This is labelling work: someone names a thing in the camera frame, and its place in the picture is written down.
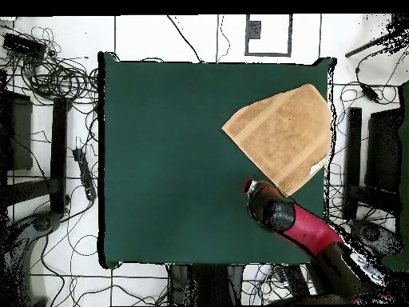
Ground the dark curved stand base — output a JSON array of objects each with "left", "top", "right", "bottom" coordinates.
[
  {"left": 0, "top": 210, "right": 63, "bottom": 306},
  {"left": 347, "top": 218, "right": 403, "bottom": 257}
]

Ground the black upright post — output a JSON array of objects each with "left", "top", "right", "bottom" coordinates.
[
  {"left": 343, "top": 106, "right": 363, "bottom": 220},
  {"left": 50, "top": 97, "right": 69, "bottom": 214}
]

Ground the black horizontal beam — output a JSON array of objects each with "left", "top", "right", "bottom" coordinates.
[
  {"left": 344, "top": 184, "right": 400, "bottom": 213},
  {"left": 0, "top": 177, "right": 54, "bottom": 206}
]

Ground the black adapter box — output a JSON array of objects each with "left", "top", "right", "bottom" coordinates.
[{"left": 2, "top": 32, "right": 47, "bottom": 60}]

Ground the black cable with inline adapter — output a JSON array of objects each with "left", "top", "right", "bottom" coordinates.
[{"left": 355, "top": 41, "right": 400, "bottom": 105}]

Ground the black cable tangle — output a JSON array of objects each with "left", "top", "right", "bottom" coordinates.
[
  {"left": 241, "top": 263, "right": 317, "bottom": 305},
  {"left": 0, "top": 26, "right": 100, "bottom": 106}
]

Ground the long black cable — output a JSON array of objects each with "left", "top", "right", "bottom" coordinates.
[{"left": 166, "top": 14, "right": 205, "bottom": 64}]

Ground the dark green table cloth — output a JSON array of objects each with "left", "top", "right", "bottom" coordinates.
[{"left": 97, "top": 50, "right": 337, "bottom": 270}]

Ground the black rectangular box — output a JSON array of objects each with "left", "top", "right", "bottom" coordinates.
[{"left": 282, "top": 264, "right": 312, "bottom": 300}]

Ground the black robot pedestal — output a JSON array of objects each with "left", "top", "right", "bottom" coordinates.
[{"left": 167, "top": 263, "right": 245, "bottom": 306}]

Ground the grey square floor frame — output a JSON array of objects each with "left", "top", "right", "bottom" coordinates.
[{"left": 244, "top": 14, "right": 293, "bottom": 58}]

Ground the dark flat panel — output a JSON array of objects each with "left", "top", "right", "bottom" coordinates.
[
  {"left": 364, "top": 108, "right": 403, "bottom": 193},
  {"left": 0, "top": 90, "right": 34, "bottom": 172}
]

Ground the black rod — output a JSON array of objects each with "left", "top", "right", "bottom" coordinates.
[{"left": 344, "top": 28, "right": 409, "bottom": 58}]

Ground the black power strip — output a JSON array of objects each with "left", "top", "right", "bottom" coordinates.
[{"left": 72, "top": 147, "right": 97, "bottom": 201}]

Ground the tan terry towel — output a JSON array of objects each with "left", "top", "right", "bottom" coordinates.
[{"left": 220, "top": 83, "right": 333, "bottom": 197}]

